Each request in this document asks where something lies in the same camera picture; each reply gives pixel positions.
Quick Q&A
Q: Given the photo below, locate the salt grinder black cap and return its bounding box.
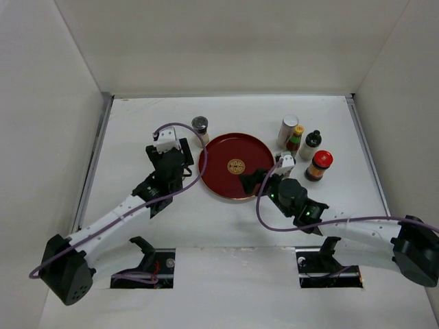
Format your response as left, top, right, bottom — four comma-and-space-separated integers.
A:
191, 116, 210, 148

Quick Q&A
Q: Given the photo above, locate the yellow cap chili sauce bottle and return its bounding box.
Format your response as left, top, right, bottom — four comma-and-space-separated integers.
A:
285, 125, 305, 157

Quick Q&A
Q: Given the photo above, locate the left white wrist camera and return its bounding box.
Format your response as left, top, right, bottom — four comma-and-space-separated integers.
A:
153, 126, 180, 154

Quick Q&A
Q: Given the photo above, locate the red lid sauce jar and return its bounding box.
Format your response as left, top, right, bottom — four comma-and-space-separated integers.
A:
305, 150, 333, 182

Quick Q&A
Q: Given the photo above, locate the red round tray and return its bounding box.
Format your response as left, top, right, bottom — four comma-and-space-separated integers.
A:
198, 132, 274, 199

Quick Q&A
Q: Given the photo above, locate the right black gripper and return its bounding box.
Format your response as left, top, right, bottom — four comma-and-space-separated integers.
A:
239, 166, 293, 217

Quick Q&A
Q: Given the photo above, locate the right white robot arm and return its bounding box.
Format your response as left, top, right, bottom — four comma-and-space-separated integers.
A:
239, 169, 438, 287

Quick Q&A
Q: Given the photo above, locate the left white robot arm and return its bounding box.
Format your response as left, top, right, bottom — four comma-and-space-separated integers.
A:
29, 137, 194, 306

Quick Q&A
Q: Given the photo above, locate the white bottle black cap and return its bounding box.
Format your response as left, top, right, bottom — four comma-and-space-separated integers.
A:
298, 130, 322, 160

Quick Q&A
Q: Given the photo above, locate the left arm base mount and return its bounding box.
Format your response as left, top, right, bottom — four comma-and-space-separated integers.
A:
110, 236, 176, 289

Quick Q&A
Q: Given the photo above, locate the silver lid tall canister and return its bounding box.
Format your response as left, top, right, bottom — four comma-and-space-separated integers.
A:
276, 114, 299, 147

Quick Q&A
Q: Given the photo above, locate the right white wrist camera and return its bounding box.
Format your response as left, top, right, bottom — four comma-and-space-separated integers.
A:
274, 151, 296, 176

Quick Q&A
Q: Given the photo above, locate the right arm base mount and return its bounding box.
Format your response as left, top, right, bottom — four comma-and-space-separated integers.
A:
296, 237, 363, 289

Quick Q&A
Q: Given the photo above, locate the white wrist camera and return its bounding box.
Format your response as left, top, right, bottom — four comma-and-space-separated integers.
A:
153, 126, 180, 154
274, 151, 296, 176

